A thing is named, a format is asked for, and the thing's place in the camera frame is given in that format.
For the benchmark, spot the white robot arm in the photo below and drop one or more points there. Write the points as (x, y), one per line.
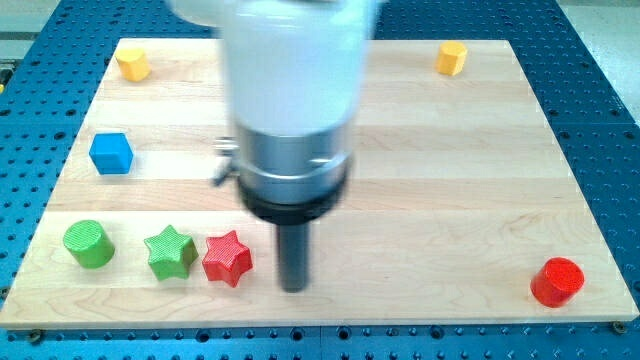
(293, 72)

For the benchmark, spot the blue cube block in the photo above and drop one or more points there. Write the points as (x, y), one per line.
(111, 153)

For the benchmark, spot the green star block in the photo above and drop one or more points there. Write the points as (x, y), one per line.
(171, 254)

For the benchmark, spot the blue perforated metal table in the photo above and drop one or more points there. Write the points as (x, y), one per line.
(50, 93)

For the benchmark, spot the yellow hexagon block right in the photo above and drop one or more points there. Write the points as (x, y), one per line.
(451, 58)

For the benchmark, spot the light wooden board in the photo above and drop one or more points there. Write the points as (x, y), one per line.
(458, 195)

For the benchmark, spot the green cylinder block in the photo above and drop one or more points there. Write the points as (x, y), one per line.
(89, 244)

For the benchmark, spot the red star block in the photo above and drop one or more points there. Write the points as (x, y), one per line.
(226, 259)

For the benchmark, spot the yellow hexagon block left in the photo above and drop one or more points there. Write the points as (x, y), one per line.
(133, 64)

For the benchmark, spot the yellow hexagon block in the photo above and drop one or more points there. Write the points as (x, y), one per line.
(133, 64)
(451, 58)

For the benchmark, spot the red cylinder block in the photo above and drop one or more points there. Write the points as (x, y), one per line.
(557, 282)

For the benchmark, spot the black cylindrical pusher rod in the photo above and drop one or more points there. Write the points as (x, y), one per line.
(293, 249)

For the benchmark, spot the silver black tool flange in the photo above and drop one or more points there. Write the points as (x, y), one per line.
(287, 180)

